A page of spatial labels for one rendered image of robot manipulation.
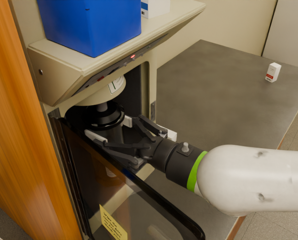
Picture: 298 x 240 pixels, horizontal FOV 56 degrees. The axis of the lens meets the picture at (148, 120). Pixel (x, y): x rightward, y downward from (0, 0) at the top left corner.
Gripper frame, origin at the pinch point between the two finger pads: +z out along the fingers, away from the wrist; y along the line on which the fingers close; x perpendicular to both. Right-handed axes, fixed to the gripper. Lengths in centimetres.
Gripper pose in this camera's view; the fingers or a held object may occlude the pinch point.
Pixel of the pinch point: (106, 126)
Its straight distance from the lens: 72.9
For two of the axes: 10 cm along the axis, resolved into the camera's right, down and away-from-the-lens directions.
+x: 0.1, 7.7, 6.4
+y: -5.6, 5.3, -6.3
